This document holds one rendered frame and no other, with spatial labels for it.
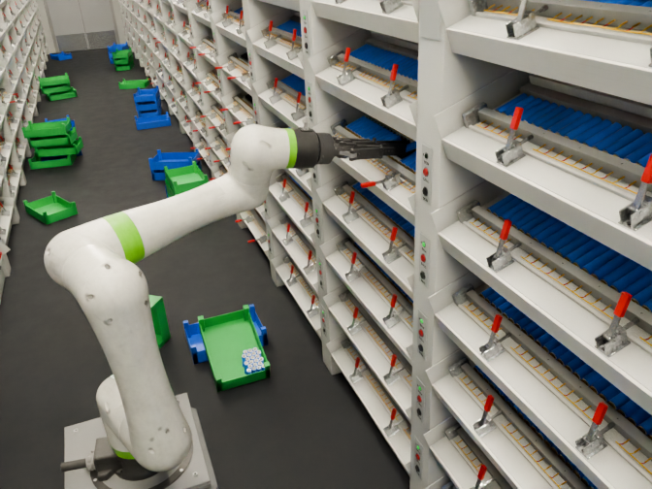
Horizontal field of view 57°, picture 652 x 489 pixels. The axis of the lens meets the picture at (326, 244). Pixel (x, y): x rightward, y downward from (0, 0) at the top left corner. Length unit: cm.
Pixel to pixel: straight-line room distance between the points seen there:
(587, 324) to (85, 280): 84
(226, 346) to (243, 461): 53
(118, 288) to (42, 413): 135
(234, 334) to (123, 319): 130
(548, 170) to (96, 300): 79
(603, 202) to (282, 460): 139
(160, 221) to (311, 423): 103
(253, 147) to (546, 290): 68
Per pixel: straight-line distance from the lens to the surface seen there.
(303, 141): 138
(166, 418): 134
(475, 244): 120
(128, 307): 114
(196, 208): 137
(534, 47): 94
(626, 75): 83
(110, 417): 149
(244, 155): 134
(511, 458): 132
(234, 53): 315
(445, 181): 122
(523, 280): 109
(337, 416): 212
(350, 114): 186
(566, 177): 98
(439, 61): 116
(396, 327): 164
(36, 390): 255
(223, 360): 235
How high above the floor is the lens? 146
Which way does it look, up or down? 27 degrees down
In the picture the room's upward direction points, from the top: 3 degrees counter-clockwise
